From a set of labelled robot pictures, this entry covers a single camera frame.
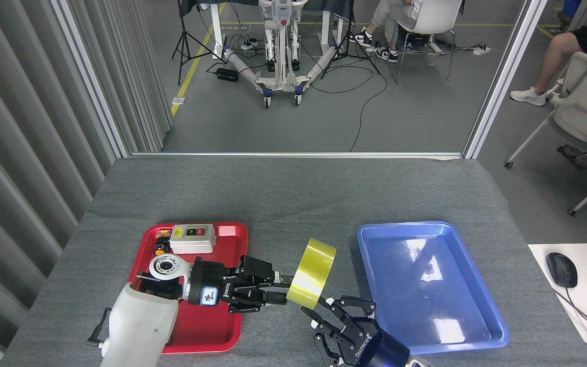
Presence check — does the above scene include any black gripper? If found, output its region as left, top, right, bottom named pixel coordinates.
left=188, top=255, right=295, bottom=314
left=301, top=295, right=411, bottom=367

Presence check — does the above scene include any yellow tape roll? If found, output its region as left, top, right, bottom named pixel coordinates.
left=286, top=238, right=337, bottom=310

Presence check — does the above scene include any red plastic tray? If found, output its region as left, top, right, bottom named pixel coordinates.
left=128, top=221, right=249, bottom=355

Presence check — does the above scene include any blue plastic tray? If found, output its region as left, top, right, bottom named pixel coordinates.
left=356, top=221, right=509, bottom=356

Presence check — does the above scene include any grey felt table cover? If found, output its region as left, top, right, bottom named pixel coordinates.
left=0, top=157, right=587, bottom=367

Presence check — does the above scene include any white wheeled stand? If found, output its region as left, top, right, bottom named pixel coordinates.
left=222, top=0, right=337, bottom=109

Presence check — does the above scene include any black computer mouse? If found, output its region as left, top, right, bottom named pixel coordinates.
left=546, top=252, right=578, bottom=289

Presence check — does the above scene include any white side desk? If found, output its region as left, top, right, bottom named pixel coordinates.
left=528, top=243, right=587, bottom=367

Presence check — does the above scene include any black tripod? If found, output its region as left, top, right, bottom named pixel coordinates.
left=321, top=0, right=382, bottom=80
left=171, top=0, right=225, bottom=86

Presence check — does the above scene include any white desk with black cloth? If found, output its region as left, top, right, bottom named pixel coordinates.
left=179, top=0, right=355, bottom=54

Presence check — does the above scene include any grey corrugated partition panel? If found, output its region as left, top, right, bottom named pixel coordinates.
left=0, top=0, right=174, bottom=367

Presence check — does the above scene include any seated person with black-white shoes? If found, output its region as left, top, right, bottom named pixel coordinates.
left=350, top=0, right=426, bottom=63

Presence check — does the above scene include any white shell chair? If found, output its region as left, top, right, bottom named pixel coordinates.
left=388, top=0, right=465, bottom=85

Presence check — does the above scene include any seated person with white shoes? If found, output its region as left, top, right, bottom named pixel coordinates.
left=509, top=18, right=587, bottom=169

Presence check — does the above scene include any grey push button switch box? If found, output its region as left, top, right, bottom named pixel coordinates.
left=169, top=224, right=216, bottom=254

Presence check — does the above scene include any silver frame rail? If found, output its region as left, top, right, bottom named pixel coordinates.
left=129, top=151, right=465, bottom=160

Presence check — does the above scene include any black floor cable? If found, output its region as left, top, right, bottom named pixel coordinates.
left=309, top=51, right=388, bottom=152

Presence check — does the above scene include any silver frame post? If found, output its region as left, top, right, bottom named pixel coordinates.
left=51, top=0, right=131, bottom=159
left=463, top=0, right=549, bottom=160

